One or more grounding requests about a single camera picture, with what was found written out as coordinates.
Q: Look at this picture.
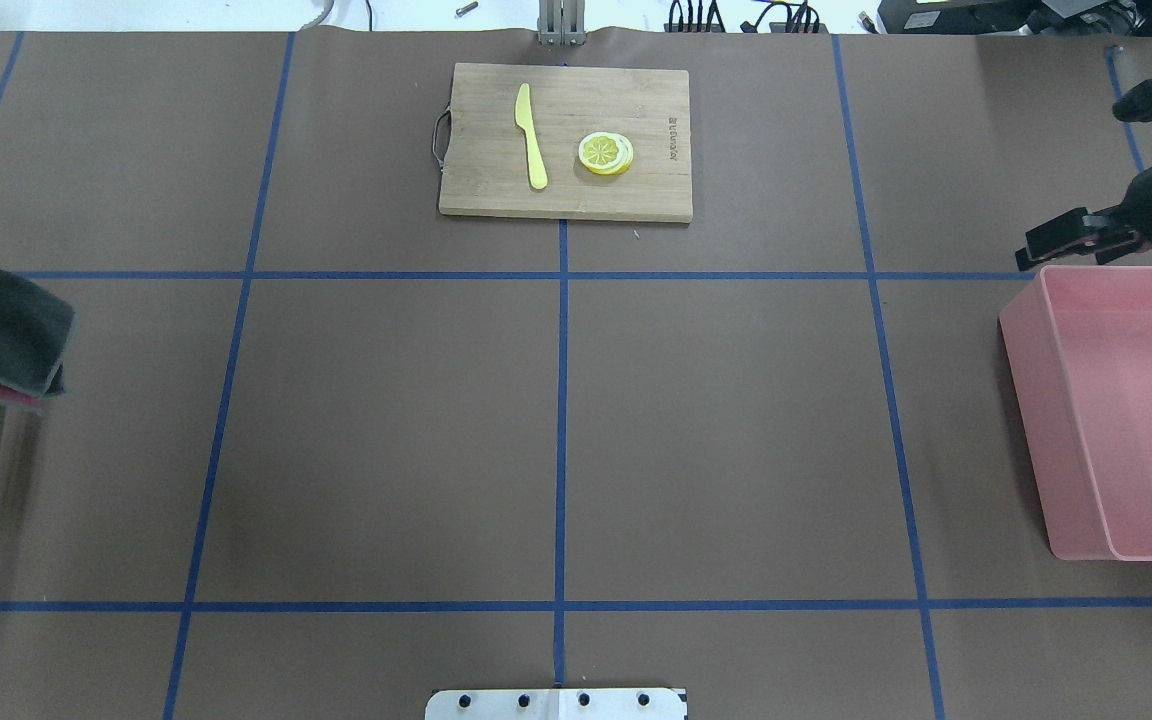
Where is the pink plastic bin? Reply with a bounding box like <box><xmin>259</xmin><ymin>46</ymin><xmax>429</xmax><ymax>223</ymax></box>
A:
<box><xmin>998</xmin><ymin>266</ymin><xmax>1152</xmax><ymax>562</ymax></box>

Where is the yellow plastic knife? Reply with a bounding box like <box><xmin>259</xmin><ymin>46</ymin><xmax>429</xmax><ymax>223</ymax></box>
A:
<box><xmin>513</xmin><ymin>82</ymin><xmax>550</xmax><ymax>191</ymax></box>

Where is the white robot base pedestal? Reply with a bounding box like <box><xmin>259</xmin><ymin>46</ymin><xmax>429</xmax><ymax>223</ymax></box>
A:
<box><xmin>424</xmin><ymin>687</ymin><xmax>689</xmax><ymax>719</ymax></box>

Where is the yellow lemon slice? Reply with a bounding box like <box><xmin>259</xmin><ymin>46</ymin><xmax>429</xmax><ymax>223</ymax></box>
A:
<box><xmin>577</xmin><ymin>131</ymin><xmax>635</xmax><ymax>176</ymax></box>

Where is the bamboo cutting board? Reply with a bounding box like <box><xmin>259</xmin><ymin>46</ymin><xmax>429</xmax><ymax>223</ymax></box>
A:
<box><xmin>438</xmin><ymin>61</ymin><xmax>694</xmax><ymax>223</ymax></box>

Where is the aluminium frame post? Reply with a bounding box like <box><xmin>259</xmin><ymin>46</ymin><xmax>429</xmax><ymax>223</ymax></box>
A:
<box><xmin>536</xmin><ymin>0</ymin><xmax>588</xmax><ymax>47</ymax></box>

